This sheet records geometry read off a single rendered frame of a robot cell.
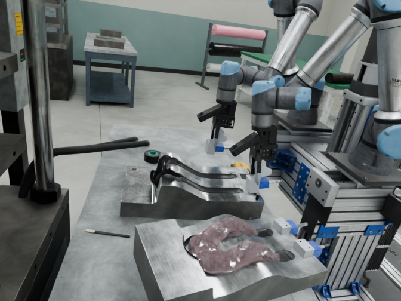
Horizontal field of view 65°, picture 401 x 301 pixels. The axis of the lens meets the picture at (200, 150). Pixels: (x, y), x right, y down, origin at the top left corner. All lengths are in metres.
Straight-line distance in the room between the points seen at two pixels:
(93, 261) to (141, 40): 6.79
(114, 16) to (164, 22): 1.09
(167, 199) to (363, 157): 0.71
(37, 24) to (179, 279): 0.78
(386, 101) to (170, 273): 0.78
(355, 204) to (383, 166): 0.17
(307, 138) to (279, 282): 0.92
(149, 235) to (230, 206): 0.36
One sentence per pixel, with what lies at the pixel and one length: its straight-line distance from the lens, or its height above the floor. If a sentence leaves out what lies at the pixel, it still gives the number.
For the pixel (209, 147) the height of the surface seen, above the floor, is 0.94.
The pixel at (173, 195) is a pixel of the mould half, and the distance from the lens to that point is 1.07.
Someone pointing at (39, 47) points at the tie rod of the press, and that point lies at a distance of 1.05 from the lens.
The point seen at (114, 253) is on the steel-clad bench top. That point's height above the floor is 0.80.
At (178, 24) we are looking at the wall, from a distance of 7.64.
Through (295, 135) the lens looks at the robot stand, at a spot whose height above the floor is 0.98.
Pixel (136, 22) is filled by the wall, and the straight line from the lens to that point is 7.48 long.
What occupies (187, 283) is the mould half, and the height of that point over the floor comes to 0.91.
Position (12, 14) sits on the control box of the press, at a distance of 1.21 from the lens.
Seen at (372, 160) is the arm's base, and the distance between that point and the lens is 1.26.
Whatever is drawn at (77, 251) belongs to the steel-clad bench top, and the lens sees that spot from 1.01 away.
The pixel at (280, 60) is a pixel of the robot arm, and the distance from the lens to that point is 1.31.
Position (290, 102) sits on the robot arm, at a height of 1.25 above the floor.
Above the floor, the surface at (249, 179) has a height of 0.95.
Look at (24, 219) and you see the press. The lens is 1.18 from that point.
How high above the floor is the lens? 1.48
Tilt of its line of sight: 24 degrees down
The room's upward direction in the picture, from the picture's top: 9 degrees clockwise
